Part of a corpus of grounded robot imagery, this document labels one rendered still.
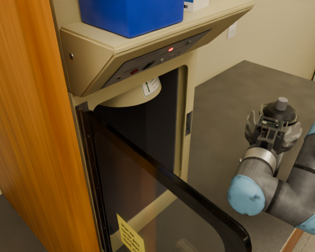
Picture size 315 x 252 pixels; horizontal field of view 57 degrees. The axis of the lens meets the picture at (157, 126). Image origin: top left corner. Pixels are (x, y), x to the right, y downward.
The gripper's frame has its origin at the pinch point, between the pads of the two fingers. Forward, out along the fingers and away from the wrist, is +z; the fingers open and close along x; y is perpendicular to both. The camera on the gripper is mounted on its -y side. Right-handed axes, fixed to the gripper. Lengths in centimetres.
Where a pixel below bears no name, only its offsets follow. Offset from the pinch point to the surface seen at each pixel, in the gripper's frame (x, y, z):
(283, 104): -0.9, 6.3, 1.2
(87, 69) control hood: 21, 33, -51
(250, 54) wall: 29, -21, 106
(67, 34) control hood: 25, 36, -50
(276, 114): 0.0, 4.1, -1.2
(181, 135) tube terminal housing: 21.2, 0.5, -18.7
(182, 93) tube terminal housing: 21.3, 13.7, -19.3
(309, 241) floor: -36, -114, 60
